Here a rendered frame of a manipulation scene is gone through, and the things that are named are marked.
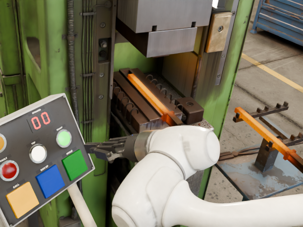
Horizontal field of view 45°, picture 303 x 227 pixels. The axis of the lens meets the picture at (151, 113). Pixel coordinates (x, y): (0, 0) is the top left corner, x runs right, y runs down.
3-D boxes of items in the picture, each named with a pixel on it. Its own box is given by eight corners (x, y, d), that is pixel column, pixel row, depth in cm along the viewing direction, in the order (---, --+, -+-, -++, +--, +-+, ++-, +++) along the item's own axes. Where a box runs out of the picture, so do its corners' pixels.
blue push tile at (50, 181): (66, 185, 115) (56, 164, 112) (46, 198, 109) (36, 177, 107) (62, 184, 116) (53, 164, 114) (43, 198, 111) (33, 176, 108)
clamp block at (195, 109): (203, 121, 163) (205, 109, 159) (186, 125, 159) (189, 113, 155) (188, 107, 171) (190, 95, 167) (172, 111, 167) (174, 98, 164)
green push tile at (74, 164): (88, 169, 122) (80, 149, 119) (71, 181, 116) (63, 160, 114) (85, 169, 123) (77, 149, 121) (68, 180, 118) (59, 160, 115)
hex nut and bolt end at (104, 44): (107, 59, 138) (108, 42, 135) (101, 60, 137) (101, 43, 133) (105, 56, 140) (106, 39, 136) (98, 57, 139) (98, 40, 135)
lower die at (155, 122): (180, 127, 157) (182, 111, 153) (138, 137, 148) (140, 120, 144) (136, 81, 187) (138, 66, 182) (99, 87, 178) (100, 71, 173)
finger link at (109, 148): (130, 155, 98) (126, 157, 97) (102, 155, 106) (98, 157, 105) (125, 142, 97) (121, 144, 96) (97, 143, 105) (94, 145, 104)
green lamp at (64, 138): (72, 145, 117) (72, 134, 115) (58, 148, 115) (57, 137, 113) (69, 139, 119) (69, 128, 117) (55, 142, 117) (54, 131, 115)
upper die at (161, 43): (193, 51, 138) (197, 27, 132) (146, 57, 129) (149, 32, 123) (142, 13, 167) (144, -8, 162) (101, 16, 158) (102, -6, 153)
